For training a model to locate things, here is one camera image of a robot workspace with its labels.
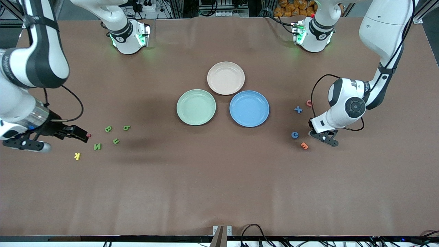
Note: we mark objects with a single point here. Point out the yellow letter k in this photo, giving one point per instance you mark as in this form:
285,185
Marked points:
77,156

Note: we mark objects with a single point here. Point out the blue plate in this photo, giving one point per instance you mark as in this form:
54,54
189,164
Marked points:
249,108

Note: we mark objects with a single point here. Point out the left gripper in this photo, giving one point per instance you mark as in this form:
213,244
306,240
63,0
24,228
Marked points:
310,124

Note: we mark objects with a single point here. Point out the black table edge rail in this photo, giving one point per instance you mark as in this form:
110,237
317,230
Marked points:
103,238

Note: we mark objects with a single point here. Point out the white power strip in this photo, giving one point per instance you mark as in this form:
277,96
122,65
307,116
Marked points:
145,6
226,13

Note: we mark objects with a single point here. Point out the blue letter c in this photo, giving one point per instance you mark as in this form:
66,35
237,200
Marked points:
292,134

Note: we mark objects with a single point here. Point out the brown post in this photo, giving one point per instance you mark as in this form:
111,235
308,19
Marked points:
218,238

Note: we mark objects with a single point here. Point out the orange letter E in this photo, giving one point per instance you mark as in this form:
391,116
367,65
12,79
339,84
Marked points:
304,146

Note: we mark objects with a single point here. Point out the green capital letter B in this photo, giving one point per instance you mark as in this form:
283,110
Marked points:
106,129

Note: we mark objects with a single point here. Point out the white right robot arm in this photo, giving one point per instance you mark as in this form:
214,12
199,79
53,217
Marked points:
41,51

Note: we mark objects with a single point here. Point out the small metal bracket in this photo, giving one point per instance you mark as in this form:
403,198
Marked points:
215,230

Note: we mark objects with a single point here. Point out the orange fruit pile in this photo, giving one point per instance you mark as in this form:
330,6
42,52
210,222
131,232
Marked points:
291,8

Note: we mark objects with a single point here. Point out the pink plate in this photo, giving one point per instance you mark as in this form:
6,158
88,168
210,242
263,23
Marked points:
226,78

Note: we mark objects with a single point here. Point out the green letter u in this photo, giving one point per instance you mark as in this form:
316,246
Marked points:
116,142

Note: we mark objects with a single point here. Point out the blue letter x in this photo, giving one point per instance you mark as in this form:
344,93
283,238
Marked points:
298,109

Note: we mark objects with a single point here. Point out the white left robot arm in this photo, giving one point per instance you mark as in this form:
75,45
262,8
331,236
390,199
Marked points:
384,31

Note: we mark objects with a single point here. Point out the green letter N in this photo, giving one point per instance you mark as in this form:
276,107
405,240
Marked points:
97,146

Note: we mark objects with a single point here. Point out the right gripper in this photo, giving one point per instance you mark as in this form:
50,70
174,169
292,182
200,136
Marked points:
54,128

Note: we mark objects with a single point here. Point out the aluminium frame post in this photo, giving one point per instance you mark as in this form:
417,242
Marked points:
417,20

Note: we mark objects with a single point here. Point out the green plate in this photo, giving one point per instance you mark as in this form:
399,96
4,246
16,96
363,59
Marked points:
196,107

